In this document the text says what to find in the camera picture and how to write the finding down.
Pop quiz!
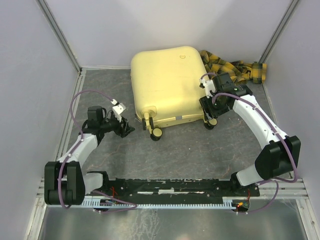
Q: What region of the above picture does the yellow suitcase with black lining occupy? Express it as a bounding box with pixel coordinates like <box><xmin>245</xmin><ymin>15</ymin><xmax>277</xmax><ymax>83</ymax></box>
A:
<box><xmin>130</xmin><ymin>46</ymin><xmax>218</xmax><ymax>141</ymax></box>

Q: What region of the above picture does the blue slotted cable duct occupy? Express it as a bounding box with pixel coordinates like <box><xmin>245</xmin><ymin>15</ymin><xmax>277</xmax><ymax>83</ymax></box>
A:
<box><xmin>75</xmin><ymin>196</ymin><xmax>236</xmax><ymax>210</ymax></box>

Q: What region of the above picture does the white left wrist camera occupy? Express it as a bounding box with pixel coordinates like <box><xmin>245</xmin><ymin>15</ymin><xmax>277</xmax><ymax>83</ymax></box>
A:
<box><xmin>110</xmin><ymin>99</ymin><xmax>126</xmax><ymax>122</ymax></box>

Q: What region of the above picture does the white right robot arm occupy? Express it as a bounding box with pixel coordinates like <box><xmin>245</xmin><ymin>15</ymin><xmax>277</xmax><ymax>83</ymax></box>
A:
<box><xmin>199</xmin><ymin>73</ymin><xmax>301</xmax><ymax>196</ymax></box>

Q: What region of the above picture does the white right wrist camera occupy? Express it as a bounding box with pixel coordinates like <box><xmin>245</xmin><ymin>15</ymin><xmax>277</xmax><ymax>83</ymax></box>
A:
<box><xmin>199</xmin><ymin>78</ymin><xmax>216</xmax><ymax>98</ymax></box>

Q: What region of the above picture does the yellow plaid shirt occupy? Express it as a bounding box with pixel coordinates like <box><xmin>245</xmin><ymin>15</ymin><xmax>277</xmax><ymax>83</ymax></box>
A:
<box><xmin>199</xmin><ymin>50</ymin><xmax>267</xmax><ymax>85</ymax></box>

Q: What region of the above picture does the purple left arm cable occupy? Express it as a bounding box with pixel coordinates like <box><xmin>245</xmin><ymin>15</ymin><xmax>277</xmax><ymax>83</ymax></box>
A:
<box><xmin>57</xmin><ymin>90</ymin><xmax>138</xmax><ymax>214</ymax></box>

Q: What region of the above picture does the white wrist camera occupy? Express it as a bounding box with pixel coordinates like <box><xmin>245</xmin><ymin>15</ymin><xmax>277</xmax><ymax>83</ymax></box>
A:
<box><xmin>199</xmin><ymin>78</ymin><xmax>216</xmax><ymax>98</ymax></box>
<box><xmin>110</xmin><ymin>99</ymin><xmax>126</xmax><ymax>122</ymax></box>

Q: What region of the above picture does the aluminium frame rail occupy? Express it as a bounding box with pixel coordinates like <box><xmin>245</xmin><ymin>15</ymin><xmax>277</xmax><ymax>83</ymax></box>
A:
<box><xmin>36</xmin><ymin>177</ymin><xmax>309</xmax><ymax>198</ymax></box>

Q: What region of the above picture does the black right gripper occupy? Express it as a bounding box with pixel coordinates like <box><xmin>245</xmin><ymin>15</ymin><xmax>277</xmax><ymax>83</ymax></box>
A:
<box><xmin>198</xmin><ymin>91</ymin><xmax>229</xmax><ymax>121</ymax></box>

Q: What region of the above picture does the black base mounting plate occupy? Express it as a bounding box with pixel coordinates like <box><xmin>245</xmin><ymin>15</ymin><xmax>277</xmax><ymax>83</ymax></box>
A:
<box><xmin>97</xmin><ymin>178</ymin><xmax>260</xmax><ymax>205</ymax></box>

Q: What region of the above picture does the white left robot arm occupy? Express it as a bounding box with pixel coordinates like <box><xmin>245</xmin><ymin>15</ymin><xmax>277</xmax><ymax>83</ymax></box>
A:
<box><xmin>44</xmin><ymin>103</ymin><xmax>135</xmax><ymax>208</ymax></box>

